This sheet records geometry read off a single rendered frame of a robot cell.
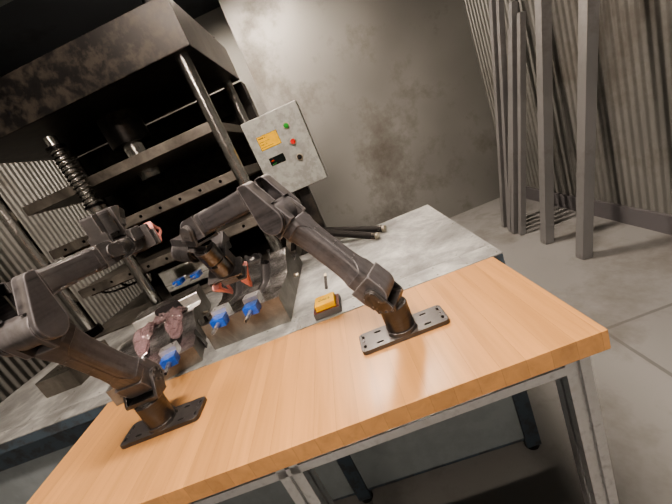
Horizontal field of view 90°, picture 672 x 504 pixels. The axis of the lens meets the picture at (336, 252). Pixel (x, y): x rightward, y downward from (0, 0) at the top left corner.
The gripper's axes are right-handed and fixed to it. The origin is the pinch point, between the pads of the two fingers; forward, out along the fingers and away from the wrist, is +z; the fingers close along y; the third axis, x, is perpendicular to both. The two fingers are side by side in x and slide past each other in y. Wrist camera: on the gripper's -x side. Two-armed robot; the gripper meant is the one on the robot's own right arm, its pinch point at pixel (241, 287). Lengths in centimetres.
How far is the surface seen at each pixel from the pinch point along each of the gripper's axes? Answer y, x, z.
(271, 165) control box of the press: -8, -87, 18
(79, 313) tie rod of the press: 119, -59, 42
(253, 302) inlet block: -2.8, 5.5, 2.0
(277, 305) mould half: -8.7, 6.6, 5.8
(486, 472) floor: -52, 53, 77
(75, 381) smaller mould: 77, -1, 19
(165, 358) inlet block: 25.2, 13.6, 2.5
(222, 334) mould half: 10.9, 8.2, 8.4
